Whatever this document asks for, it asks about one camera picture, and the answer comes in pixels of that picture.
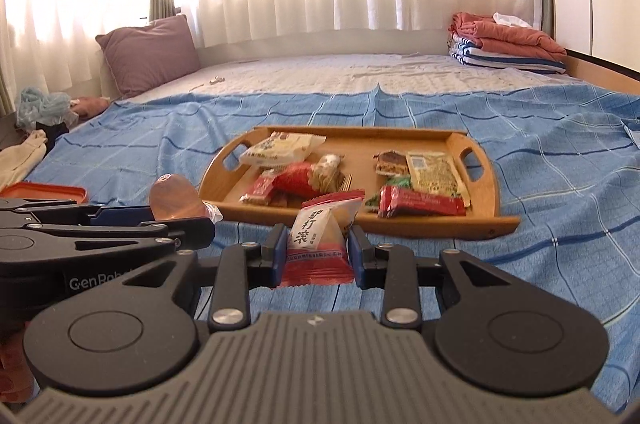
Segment wooden bed frame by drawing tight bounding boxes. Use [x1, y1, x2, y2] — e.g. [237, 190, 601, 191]
[565, 49, 640, 95]

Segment small foil snack packet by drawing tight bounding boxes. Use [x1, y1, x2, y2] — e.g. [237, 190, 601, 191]
[405, 151, 472, 207]

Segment brown peanut packet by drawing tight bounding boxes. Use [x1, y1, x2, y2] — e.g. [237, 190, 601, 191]
[374, 150, 412, 177]

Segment folded orange and striped blankets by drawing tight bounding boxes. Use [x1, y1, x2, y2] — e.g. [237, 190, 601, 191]
[447, 11, 568, 60]

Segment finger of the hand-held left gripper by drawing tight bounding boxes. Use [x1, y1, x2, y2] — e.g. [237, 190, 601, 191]
[0, 218, 216, 261]
[0, 200, 156, 227]

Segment red biscuit packet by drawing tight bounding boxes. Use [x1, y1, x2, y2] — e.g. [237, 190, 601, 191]
[239, 169, 283, 206]

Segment pale mattress pad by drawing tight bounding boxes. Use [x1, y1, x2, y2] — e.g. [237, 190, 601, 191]
[120, 51, 576, 105]

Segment red cracker bag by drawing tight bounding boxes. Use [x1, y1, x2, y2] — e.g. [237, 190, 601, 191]
[272, 154, 346, 200]

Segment cream cloth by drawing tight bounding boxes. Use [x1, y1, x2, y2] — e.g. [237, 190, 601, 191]
[0, 129, 48, 187]

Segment blue plaid bedsheet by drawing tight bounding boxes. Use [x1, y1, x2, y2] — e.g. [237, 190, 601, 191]
[25, 81, 640, 405]

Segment striped folded blanket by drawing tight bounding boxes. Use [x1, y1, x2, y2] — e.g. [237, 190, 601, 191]
[447, 34, 567, 75]

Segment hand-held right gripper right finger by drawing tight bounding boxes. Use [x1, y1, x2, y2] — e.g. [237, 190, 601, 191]
[347, 226, 543, 330]

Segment pink jelly cup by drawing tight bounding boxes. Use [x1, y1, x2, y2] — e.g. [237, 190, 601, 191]
[150, 174, 223, 222]

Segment teal plastic bag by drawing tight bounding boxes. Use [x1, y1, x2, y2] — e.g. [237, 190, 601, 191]
[17, 86, 73, 127]

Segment purple pillow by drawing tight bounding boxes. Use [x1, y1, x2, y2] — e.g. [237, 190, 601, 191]
[95, 14, 202, 100]

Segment dark red bar packet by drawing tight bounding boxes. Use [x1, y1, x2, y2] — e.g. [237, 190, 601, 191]
[377, 185, 467, 219]

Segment pink-brown cloth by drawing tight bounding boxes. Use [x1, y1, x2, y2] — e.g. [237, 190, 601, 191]
[70, 96, 111, 121]

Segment white cloth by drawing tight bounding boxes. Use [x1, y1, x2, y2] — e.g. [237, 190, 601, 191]
[492, 11, 533, 27]

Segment orange plastic tray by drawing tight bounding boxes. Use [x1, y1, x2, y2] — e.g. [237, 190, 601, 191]
[0, 183, 88, 205]

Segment wooden tray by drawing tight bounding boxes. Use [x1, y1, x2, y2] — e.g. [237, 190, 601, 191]
[198, 125, 521, 239]

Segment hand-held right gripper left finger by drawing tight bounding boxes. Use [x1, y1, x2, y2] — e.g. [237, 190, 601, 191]
[117, 225, 291, 332]

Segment white pastry packet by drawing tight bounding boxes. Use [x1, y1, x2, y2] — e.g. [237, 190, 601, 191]
[239, 131, 326, 167]

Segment green peas packet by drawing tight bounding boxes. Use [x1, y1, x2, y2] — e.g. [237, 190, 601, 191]
[364, 174, 413, 214]

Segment black object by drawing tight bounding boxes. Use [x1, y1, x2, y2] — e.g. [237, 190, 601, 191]
[35, 119, 71, 150]

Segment red white snack packet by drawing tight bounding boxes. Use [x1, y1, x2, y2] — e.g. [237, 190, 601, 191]
[280, 189, 366, 287]

